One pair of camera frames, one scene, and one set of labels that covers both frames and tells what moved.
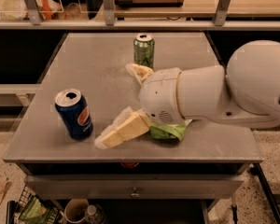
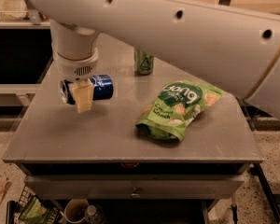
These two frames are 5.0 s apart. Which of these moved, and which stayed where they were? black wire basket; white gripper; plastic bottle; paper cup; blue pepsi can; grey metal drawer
Moved: white gripper; blue pepsi can
Stayed: grey metal drawer; plastic bottle; paper cup; black wire basket
